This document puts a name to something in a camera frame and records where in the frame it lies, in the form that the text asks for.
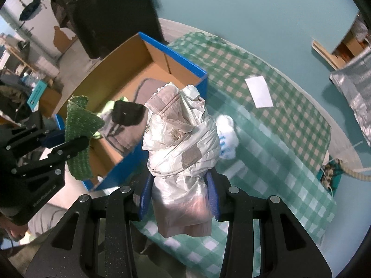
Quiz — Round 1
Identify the wooden window sill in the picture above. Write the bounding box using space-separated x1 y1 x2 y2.
311 39 340 70

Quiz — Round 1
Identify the pinkish brown towel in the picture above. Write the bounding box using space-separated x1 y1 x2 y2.
101 78 171 155

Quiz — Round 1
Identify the green knitted cloth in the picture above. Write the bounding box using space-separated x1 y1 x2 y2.
65 95 105 180

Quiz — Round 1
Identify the blue cardboard box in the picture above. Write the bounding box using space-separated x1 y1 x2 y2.
54 32 208 192

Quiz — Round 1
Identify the white paper sheet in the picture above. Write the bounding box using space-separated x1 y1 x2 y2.
244 75 274 108

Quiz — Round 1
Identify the black hanging clothing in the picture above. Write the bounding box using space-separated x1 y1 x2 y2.
48 0 164 60

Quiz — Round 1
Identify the beige woven strap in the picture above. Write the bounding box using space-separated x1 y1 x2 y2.
339 159 371 182

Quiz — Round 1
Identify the light green checked cloth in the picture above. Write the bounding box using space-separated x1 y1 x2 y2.
139 87 337 270

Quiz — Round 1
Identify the black sock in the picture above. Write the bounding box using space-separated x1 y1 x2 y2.
112 101 145 126

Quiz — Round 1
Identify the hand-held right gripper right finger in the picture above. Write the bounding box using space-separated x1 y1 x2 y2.
206 169 332 278

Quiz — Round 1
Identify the plastic-wrapped beige cloth bundle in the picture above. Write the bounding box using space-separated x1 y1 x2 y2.
142 82 222 238

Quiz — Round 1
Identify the neon green sock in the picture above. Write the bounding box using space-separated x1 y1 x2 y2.
93 95 128 139

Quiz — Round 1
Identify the dark green checked bedsheet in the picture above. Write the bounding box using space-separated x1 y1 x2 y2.
168 32 331 151

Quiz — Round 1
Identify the dark umbrella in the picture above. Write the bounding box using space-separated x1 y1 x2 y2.
19 0 42 21

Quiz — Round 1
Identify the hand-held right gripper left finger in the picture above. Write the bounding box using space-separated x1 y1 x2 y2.
25 177 154 278

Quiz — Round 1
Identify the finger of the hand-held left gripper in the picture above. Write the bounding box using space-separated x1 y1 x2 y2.
12 136 90 177
0 126 66 153

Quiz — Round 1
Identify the white and blue plastic bag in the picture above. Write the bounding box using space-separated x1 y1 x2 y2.
216 114 240 160

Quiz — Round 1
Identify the teal box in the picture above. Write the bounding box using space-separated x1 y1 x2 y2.
27 80 47 111

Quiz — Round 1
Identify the power strip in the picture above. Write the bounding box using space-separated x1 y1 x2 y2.
321 162 342 189

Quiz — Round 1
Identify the silver foil curtain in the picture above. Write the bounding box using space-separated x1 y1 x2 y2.
329 46 371 147

